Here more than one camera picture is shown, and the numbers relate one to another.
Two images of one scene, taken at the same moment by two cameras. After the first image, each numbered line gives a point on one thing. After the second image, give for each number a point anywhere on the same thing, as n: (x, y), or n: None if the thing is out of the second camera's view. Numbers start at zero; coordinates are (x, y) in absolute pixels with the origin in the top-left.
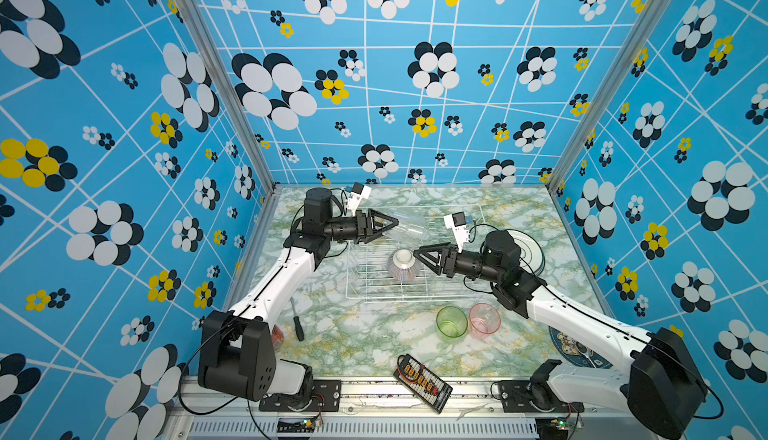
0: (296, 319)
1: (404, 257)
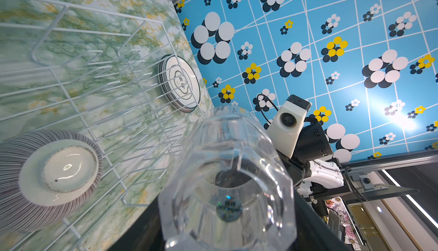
0: None
1: (45, 176)
